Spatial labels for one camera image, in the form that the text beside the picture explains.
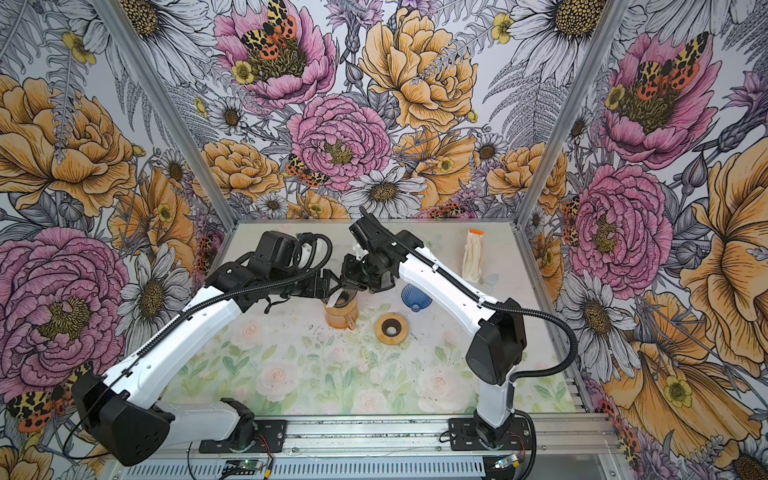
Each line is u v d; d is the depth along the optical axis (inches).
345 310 34.2
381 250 22.4
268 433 29.4
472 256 40.1
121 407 15.0
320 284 26.1
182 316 18.0
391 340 34.9
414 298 36.1
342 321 36.8
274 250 22.1
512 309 18.7
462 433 29.3
